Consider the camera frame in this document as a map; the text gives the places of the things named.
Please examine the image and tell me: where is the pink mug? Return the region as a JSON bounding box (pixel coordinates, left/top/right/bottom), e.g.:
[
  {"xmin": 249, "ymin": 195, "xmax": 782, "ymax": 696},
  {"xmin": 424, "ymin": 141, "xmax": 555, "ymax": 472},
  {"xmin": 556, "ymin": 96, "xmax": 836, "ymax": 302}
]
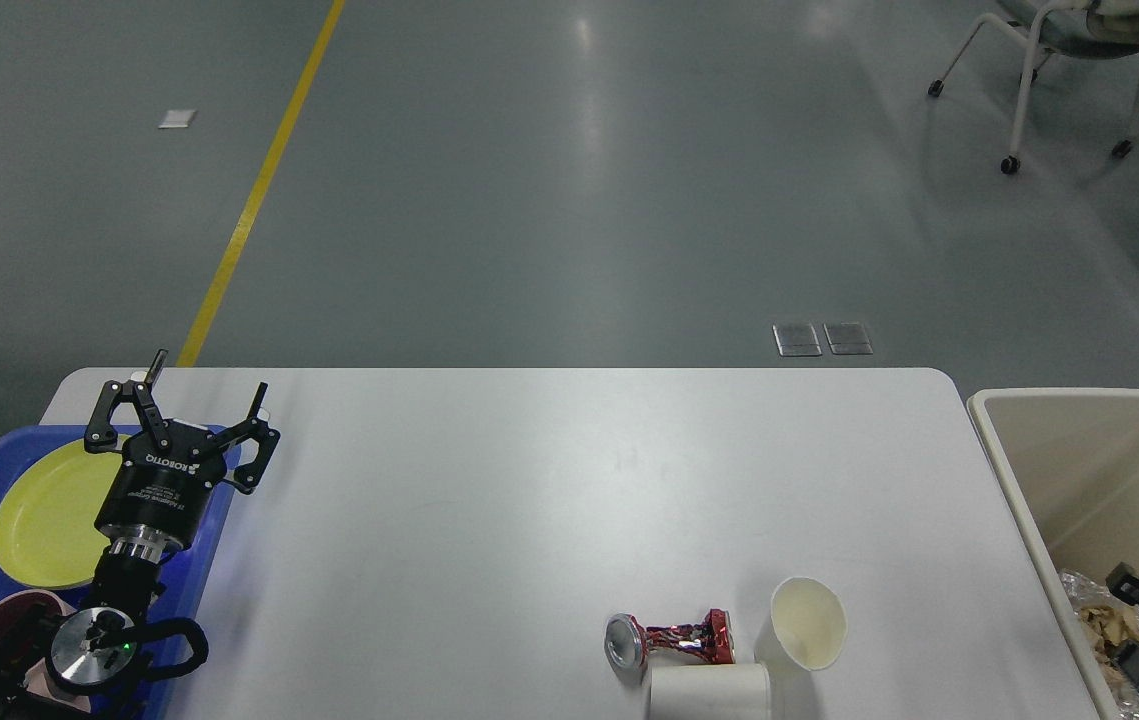
[{"xmin": 0, "ymin": 589, "xmax": 92, "ymax": 712}]

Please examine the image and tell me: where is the metal floor plate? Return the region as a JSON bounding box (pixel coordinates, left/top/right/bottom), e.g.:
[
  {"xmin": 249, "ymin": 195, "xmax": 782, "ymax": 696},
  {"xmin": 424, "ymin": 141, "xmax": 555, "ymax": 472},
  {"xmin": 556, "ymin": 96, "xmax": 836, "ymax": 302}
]
[
  {"xmin": 822, "ymin": 322, "xmax": 874, "ymax": 355},
  {"xmin": 773, "ymin": 324, "xmax": 823, "ymax": 357}
]

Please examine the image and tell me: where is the yellow plastic plate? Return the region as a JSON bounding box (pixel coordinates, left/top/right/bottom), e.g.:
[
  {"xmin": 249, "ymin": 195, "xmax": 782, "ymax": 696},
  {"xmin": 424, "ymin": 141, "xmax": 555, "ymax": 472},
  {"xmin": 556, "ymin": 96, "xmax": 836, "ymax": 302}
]
[{"xmin": 0, "ymin": 441, "xmax": 121, "ymax": 591}]

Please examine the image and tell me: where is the beige plastic bin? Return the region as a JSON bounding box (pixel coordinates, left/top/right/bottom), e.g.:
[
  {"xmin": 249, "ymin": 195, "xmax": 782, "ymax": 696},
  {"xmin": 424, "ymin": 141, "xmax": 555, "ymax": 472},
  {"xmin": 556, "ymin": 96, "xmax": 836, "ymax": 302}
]
[{"xmin": 967, "ymin": 388, "xmax": 1139, "ymax": 719}]

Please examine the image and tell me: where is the white framed office chair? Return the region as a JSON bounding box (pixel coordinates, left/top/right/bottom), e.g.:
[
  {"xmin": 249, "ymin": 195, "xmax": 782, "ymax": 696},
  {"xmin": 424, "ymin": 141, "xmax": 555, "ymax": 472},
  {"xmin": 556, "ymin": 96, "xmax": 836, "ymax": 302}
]
[{"xmin": 927, "ymin": 1, "xmax": 1139, "ymax": 175}]

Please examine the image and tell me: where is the right metal floor plate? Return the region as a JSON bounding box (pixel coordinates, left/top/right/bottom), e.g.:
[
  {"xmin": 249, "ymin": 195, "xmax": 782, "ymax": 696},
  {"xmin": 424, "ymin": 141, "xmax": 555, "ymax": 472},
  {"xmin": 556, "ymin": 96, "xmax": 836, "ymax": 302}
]
[{"xmin": 822, "ymin": 322, "xmax": 874, "ymax": 355}]

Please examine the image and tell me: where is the white floor marker tag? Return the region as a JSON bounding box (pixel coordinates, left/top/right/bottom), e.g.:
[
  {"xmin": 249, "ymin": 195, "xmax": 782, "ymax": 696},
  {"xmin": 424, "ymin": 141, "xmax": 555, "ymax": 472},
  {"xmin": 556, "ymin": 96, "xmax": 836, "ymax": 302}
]
[{"xmin": 157, "ymin": 109, "xmax": 198, "ymax": 129}]

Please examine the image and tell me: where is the crushed red soda can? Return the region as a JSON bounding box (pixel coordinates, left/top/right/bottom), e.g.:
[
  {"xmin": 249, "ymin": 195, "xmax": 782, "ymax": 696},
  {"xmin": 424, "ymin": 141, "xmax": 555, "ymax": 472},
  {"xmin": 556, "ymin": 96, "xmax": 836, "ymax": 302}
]
[{"xmin": 603, "ymin": 609, "xmax": 737, "ymax": 685}]

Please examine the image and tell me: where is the left metal floor plate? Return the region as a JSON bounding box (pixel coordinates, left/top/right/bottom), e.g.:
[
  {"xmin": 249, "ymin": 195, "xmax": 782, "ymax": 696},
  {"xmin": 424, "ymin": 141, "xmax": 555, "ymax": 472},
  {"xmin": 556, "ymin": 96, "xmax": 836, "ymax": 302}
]
[{"xmin": 773, "ymin": 324, "xmax": 823, "ymax": 357}]

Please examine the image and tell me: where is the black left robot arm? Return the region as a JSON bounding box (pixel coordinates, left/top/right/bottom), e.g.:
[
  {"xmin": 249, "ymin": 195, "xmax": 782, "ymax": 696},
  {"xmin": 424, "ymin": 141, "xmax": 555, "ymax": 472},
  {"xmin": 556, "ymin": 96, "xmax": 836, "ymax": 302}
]
[{"xmin": 0, "ymin": 350, "xmax": 281, "ymax": 719}]

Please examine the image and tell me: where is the aluminium foil tray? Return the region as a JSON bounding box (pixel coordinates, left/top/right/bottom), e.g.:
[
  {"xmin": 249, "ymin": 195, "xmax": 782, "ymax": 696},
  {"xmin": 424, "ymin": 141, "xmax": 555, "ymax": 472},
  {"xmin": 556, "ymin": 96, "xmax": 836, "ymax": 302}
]
[{"xmin": 1059, "ymin": 568, "xmax": 1139, "ymax": 719}]

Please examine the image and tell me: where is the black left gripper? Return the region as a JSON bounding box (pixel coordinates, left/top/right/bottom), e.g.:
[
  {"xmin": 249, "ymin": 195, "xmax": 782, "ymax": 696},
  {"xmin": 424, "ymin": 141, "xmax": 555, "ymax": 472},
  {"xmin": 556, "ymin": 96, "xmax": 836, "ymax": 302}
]
[{"xmin": 82, "ymin": 349, "xmax": 282, "ymax": 553}]

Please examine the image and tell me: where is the white paper cup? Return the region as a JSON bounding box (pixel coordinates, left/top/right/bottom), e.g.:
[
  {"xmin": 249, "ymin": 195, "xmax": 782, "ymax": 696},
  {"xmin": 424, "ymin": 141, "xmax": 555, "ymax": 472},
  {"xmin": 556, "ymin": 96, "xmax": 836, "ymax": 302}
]
[
  {"xmin": 753, "ymin": 576, "xmax": 849, "ymax": 673},
  {"xmin": 646, "ymin": 664, "xmax": 773, "ymax": 719}
]

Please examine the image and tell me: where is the brown paper ball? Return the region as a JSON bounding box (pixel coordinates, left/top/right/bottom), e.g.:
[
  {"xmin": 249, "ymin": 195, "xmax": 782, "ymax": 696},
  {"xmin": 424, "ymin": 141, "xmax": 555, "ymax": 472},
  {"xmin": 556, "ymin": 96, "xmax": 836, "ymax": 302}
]
[{"xmin": 1075, "ymin": 602, "xmax": 1139, "ymax": 705}]

